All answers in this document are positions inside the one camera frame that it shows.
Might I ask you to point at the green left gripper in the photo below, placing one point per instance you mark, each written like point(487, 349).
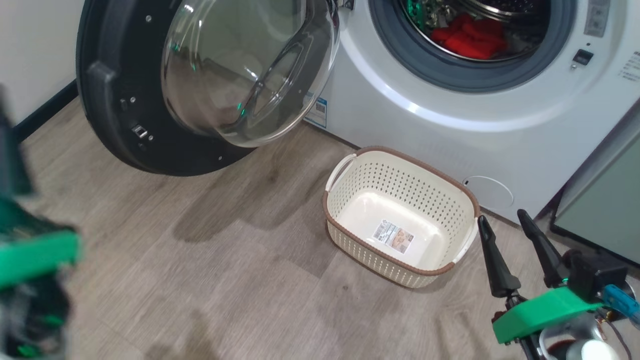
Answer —
point(35, 250)

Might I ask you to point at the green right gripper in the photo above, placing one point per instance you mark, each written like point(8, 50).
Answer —
point(545, 310)

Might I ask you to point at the black glass washing machine door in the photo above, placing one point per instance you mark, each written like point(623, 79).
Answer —
point(115, 125)

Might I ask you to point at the red garment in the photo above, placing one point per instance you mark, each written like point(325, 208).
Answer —
point(470, 42)

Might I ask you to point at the paper label in basket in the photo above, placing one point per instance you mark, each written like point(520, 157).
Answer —
point(394, 236)

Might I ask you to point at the beige perforated laundry basket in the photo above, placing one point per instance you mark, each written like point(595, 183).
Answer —
point(400, 175)

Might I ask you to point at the white washing machine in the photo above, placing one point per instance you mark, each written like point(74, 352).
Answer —
point(450, 130)

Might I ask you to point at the black door lock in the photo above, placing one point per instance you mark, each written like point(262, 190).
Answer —
point(582, 57)

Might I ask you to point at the black skirting board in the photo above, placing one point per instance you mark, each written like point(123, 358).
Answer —
point(45, 111)

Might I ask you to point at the round white filter cover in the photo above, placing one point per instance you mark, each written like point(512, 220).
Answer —
point(489, 192)

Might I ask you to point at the grey green cabinet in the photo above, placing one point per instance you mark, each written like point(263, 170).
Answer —
point(605, 200)

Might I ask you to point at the blue white energy sticker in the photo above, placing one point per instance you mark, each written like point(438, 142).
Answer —
point(316, 112)

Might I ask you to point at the grey rectangular washer sticker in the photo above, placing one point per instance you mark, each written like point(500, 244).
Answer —
point(597, 17)

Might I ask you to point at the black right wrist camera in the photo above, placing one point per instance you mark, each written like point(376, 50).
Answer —
point(595, 275)

